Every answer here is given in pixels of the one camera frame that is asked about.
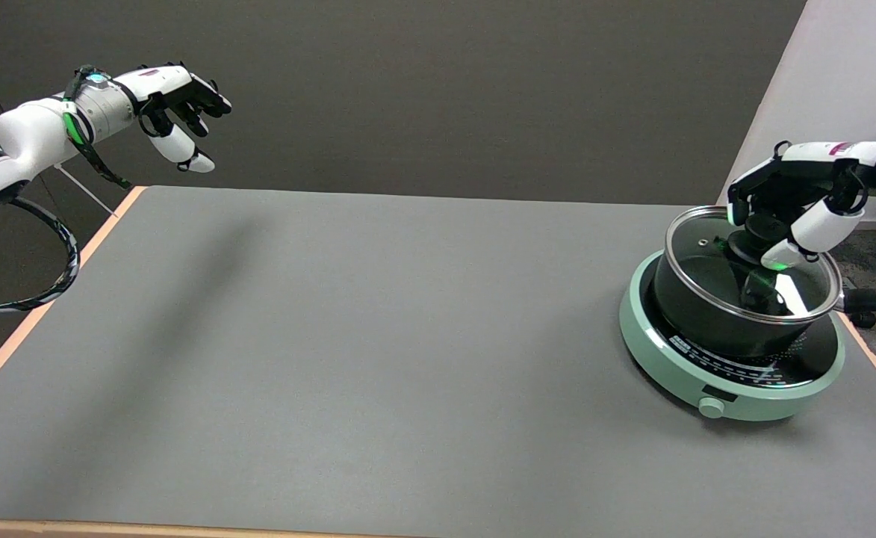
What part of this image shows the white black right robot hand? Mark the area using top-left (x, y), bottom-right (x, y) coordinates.
top-left (727, 140), bottom-right (876, 271)

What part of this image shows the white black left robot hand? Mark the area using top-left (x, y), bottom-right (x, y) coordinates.
top-left (113, 62), bottom-right (233, 174)

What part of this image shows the glass pot lid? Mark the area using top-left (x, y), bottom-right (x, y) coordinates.
top-left (664, 205), bottom-right (845, 327)

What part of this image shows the black cooking pot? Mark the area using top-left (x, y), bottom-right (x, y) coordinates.
top-left (650, 250), bottom-right (876, 359)

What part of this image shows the green induction cooker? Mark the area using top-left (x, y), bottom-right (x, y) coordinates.
top-left (619, 250), bottom-right (848, 422)

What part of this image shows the black white wrapped cable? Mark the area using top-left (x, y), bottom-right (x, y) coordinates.
top-left (0, 195), bottom-right (81, 315)

